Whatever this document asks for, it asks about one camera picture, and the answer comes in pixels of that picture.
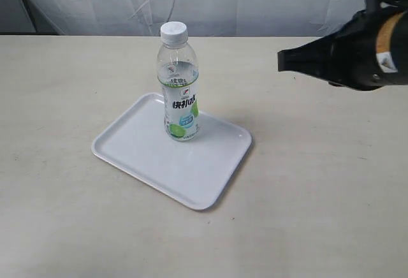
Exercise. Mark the white rectangular plastic tray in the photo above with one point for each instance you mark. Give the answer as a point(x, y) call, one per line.
point(194, 173)

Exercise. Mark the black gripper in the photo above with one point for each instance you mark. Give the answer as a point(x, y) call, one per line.
point(370, 52)

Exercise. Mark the white backdrop cloth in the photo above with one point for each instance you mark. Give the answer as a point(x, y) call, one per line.
point(203, 17)

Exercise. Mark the clear plastic water bottle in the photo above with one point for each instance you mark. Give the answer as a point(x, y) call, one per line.
point(177, 72)

